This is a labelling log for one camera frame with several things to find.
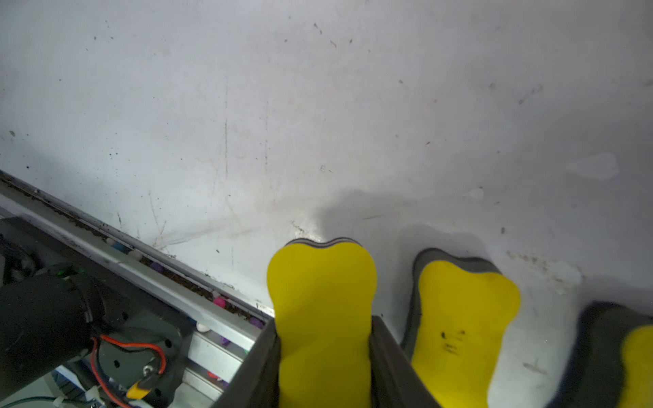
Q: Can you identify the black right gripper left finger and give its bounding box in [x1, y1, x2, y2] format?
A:
[213, 321, 282, 408]

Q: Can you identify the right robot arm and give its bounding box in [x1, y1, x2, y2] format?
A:
[1, 238, 436, 407]

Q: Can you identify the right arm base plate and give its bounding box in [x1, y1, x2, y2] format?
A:
[1, 218, 192, 407]

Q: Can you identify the red wire with yellow connector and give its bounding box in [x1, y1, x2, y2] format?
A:
[89, 333, 168, 408]

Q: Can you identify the yellow eraser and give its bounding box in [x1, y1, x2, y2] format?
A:
[401, 248, 521, 407]

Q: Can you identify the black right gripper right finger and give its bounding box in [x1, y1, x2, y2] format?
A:
[369, 316, 440, 408]

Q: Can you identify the aluminium rail front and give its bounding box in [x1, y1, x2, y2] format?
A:
[1, 173, 280, 407]

